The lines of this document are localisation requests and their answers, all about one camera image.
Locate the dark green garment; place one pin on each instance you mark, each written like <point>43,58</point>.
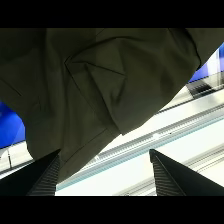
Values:
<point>100,76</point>

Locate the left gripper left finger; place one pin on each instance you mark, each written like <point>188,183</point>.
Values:
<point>30,180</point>

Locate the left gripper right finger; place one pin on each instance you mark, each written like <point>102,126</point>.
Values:
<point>180,178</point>

